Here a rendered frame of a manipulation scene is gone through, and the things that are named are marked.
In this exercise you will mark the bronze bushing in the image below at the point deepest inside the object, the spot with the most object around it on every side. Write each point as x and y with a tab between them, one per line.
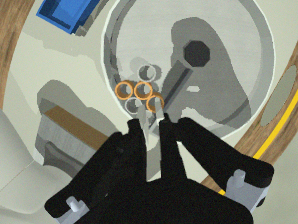
152	108
119	94
140	96

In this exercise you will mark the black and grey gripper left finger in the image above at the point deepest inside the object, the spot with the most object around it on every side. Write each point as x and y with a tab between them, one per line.
92	183

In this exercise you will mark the grey metal bushing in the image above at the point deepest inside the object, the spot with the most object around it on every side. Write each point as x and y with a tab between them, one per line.
151	119
143	79
131	109

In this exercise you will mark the blue crate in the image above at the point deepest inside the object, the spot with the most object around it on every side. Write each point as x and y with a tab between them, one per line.
71	13

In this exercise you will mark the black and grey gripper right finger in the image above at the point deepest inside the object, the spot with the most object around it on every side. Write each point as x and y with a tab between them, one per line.
245	179

